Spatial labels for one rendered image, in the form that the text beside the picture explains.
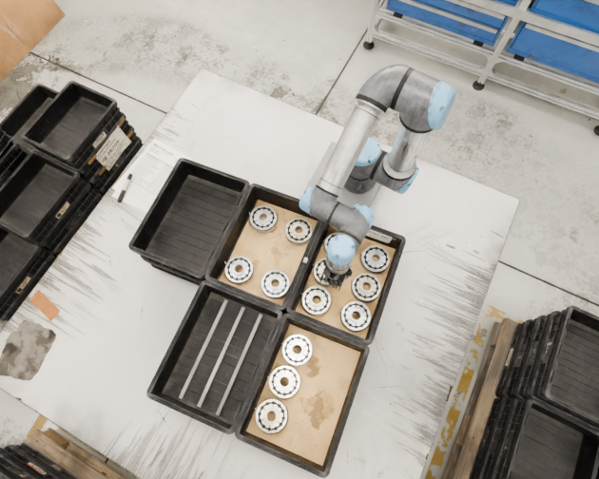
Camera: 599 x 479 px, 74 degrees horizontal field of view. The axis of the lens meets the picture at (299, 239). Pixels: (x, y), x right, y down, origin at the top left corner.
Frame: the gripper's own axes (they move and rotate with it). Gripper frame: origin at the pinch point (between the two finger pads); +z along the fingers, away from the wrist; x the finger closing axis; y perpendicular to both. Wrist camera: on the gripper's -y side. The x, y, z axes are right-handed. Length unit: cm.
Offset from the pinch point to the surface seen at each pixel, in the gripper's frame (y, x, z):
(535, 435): 16, 100, 48
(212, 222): 0, -51, 3
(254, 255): 5.0, -30.7, 2.5
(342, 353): 23.8, 12.6, 2.5
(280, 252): -0.1, -22.2, 2.5
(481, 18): -191, 15, 40
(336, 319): 14.4, 6.2, 2.5
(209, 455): 73, -15, 15
